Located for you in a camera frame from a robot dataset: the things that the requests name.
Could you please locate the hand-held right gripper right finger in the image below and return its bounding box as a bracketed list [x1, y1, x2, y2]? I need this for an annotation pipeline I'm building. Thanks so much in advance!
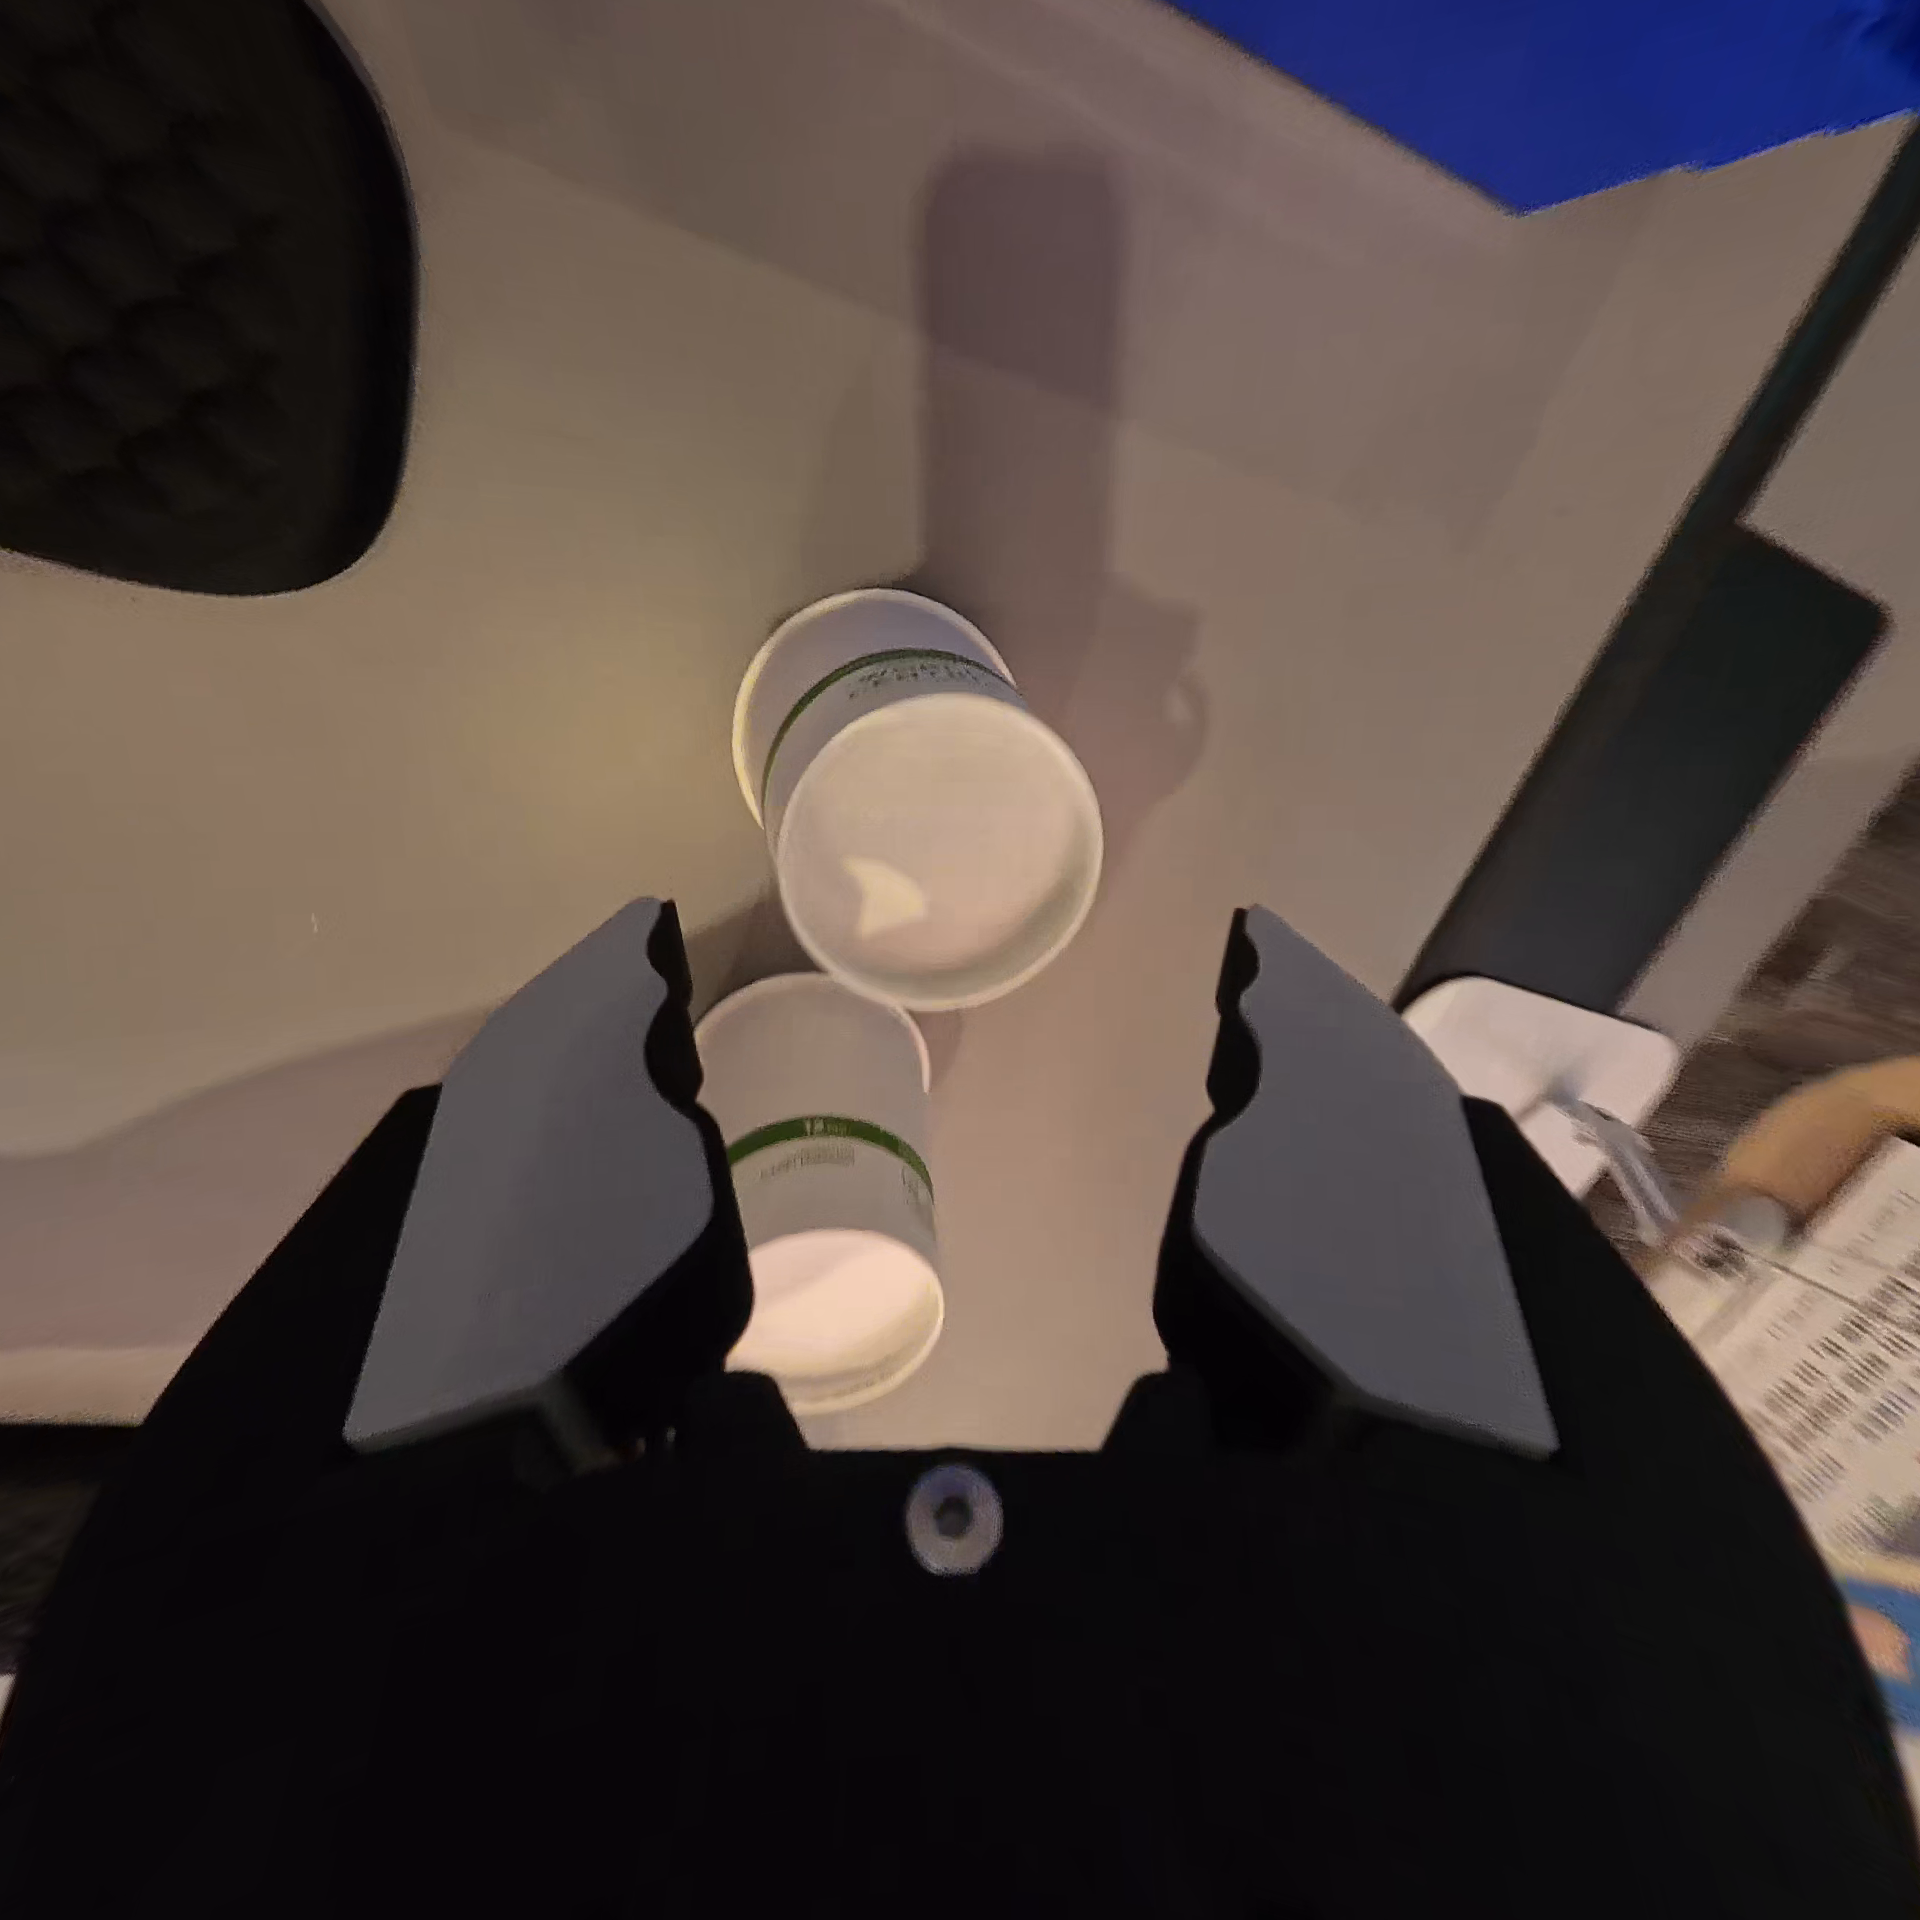
[1150, 903, 1560, 1463]

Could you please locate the instruction board on stand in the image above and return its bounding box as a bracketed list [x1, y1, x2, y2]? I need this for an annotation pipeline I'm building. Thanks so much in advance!
[1399, 975, 1920, 1605]

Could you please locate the white paper cup green band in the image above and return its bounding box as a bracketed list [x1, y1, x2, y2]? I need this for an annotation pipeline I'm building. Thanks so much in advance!
[693, 973, 947, 1417]
[727, 585, 1106, 1008]

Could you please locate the black quilted wrist rest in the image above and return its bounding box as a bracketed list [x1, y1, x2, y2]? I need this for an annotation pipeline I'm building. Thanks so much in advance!
[0, 0, 418, 598]

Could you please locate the blue plastic bin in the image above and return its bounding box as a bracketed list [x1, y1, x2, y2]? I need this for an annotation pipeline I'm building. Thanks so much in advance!
[1161, 0, 1920, 218]

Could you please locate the black cable tray lid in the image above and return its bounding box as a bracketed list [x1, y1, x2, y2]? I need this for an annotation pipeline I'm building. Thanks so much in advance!
[1399, 526, 1890, 1008]

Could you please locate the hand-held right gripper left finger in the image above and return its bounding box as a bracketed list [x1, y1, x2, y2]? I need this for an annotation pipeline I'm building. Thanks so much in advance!
[343, 896, 749, 1463]

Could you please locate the laminated instruction sheet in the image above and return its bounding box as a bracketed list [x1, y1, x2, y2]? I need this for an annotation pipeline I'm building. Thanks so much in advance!
[1697, 1141, 1920, 1682]

